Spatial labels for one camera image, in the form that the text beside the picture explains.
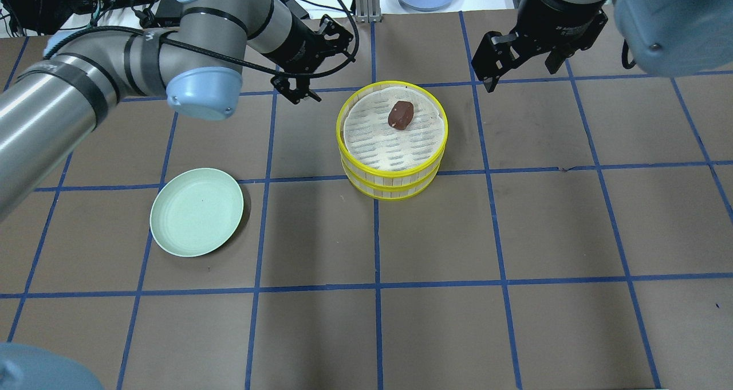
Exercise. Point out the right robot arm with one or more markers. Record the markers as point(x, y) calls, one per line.
point(664, 38)

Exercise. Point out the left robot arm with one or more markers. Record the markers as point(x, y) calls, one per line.
point(58, 101)

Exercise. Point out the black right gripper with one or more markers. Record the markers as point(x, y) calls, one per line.
point(560, 18)

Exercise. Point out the light green plate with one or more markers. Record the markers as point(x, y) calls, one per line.
point(196, 212)

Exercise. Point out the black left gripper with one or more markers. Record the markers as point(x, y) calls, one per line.
point(292, 44)

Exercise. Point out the brown steamed bun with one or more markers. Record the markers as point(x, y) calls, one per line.
point(401, 115)

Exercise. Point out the aluminium frame post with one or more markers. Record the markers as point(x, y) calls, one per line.
point(368, 11)

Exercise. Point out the yellow steamer basket centre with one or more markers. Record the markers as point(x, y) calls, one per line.
point(382, 187)

